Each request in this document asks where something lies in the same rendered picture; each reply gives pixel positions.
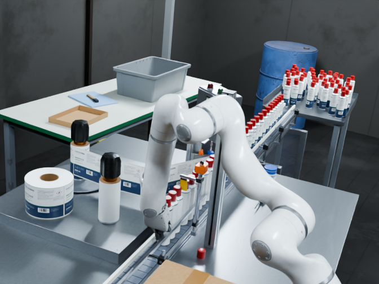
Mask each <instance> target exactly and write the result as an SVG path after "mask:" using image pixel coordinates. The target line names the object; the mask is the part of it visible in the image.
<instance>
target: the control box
mask: <svg viewBox="0 0 379 284"><path fill-rule="evenodd" d="M207 87H208V86H199V88H198V94H197V105H198V104H200V103H202V102H203V101H205V100H206V96H207V95H208V96H209V97H213V96H217V95H218V94H217V92H218V89H219V88H222V89H223V90H225V89H226V88H224V87H222V86H220V85H213V88H214V89H213V90H208V89H207ZM242 99H243V97H242V96H240V95H238V94H236V101H237V102H238V103H239V105H240V106H241V103H242ZM208 139H209V140H211V141H212V142H214V143H216V139H217V133H216V134H215V135H213V136H212V137H210V138H208Z"/></svg>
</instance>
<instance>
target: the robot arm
mask: <svg viewBox="0 0 379 284"><path fill-rule="evenodd" d="M216 133H217V134H218V135H219V136H220V138H221V143H222V150H221V165H222V168H223V170H224V171H225V173H226V174H227V176H228V177H229V179H230V180H231V182H232V183H233V185H234V186H235V187H236V188H237V190H238V191H239V192H240V193H241V194H243V195H244V196H245V197H247V198H249V199H252V200H255V201H260V202H262V203H264V204H265V205H266V206H268V207H269V209H270V210H271V212H272V213H270V214H269V215H268V216H267V217H266V218H265V219H263V220H262V221H261V222H260V223H259V224H258V225H257V226H256V227H255V228H254V230H253V231H252V234H251V236H250V245H251V248H252V252H253V254H254V255H255V257H256V258H257V259H258V260H259V261H260V262H261V263H263V264H265V265H267V266H269V267H271V268H274V269H277V270H279V271H281V272H283V273H284V274H285V275H286V276H288V278H289V279H290V280H291V281H292V283H293V284H341V282H340V281H339V279H338V277H337V276H336V274H335V272H334V271H333V269H332V267H331V266H330V264H329V263H328V261H327V260H326V258H325V257H323V256H322V255H319V254H307V255H302V254H300V253H299V251H298V250H297V247H298V246H299V245H300V244H301V243H302V241H303V240H304V239H305V238H306V237H307V236H308V235H309V234H310V233H311V232H312V230H313V228H314V226H315V215H314V212H313V210H312V208H311V207H310V205H309V204H308V203H307V202H306V201H305V200H304V199H302V198H301V197H300V196H298V195H297V194H295V193H293V192H292V191H291V190H289V189H287V188H286V187H284V186H282V185H281V184H279V183H278V182H277V181H275V180H274V179H273V178H272V177H271V176H270V175H269V174H268V173H267V172H266V170H265V169H264V168H263V166H262V165H261V163H260V162H259V160H258V159H257V158H256V156H255V155H254V153H253V152H252V150H251V148H250V146H249V144H248V141H247V138H246V132H245V117H244V113H243V110H242V108H241V106H240V105H239V103H238V102H237V101H236V100H235V99H234V98H232V97H230V96H228V95H217V96H213V97H211V98H210V99H207V100H205V101H203V102H202V103H200V104H198V105H196V106H195V107H193V108H191V109H189V108H188V103H187V100H186V99H185V98H184V97H183V96H181V95H178V94H166V95H164V96H162V97H160V98H159V99H158V101H157V103H156V105H155V108H154V111H153V117H152V124H151V130H150V135H149V141H148V148H147V156H146V164H145V169H144V171H143V172H142V173H141V174H140V176H139V181H140V188H141V198H140V210H141V213H142V214H143V220H144V223H145V225H146V226H148V227H150V228H151V229H152V230H153V232H154V233H155V236H156V240H160V239H161V238H162V237H163V236H164V232H170V231H171V227H170V225H171V224H172V219H171V215H170V211H169V209H168V204H167V203H166V190H167V186H168V181H169V174H170V167H171V162H172V158H173V154H174V149H175V145H176V142H177V138H178V139H179V140H180V141H181V142H183V143H186V144H197V143H201V142H203V141H205V140H207V139H208V138H210V137H212V136H213V135H215V134H216Z"/></svg>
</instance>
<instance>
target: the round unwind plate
mask: <svg viewBox="0 0 379 284"><path fill-rule="evenodd" d="M57 168H62V169H65V170H67V171H69V172H70V165H64V166H60V167H57ZM95 190H99V184H97V183H94V182H92V181H89V180H81V181H78V180H73V192H77V193H81V192H92V191H95Z"/></svg>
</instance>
